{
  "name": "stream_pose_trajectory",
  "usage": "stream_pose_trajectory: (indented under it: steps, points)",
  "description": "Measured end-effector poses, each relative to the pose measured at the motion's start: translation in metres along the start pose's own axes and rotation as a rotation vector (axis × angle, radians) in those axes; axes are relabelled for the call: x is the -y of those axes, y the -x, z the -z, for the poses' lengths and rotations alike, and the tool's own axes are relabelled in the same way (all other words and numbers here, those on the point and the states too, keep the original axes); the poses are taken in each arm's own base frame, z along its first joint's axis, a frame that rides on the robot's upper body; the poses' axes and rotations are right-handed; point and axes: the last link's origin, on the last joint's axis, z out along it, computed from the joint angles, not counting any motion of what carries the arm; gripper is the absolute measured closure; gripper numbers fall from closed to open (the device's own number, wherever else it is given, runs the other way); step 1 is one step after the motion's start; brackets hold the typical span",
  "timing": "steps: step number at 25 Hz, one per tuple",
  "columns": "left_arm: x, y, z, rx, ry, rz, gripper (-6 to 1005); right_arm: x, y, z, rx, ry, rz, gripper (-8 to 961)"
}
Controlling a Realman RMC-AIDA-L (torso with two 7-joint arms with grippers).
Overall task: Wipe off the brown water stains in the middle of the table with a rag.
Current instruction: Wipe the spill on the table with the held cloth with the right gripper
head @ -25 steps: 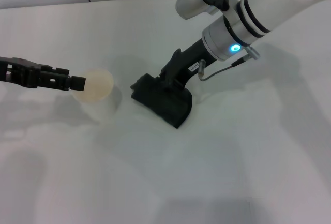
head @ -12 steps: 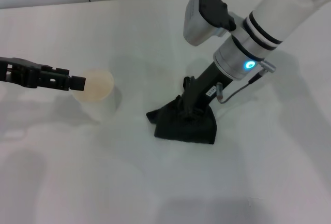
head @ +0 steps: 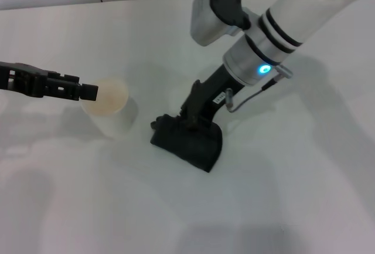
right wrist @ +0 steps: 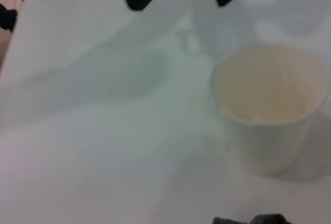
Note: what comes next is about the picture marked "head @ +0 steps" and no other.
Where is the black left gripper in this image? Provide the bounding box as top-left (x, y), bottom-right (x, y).
top-left (0, 62), bottom-right (99, 102)

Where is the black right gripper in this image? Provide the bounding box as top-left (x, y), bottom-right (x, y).
top-left (175, 65), bottom-right (246, 132)

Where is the dark blue rag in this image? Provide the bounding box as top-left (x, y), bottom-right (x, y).
top-left (149, 114), bottom-right (224, 174)

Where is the white paper cup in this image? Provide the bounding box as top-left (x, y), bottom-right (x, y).
top-left (80, 77), bottom-right (129, 139)

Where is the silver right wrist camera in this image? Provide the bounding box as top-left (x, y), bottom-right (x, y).
top-left (190, 0), bottom-right (252, 46)

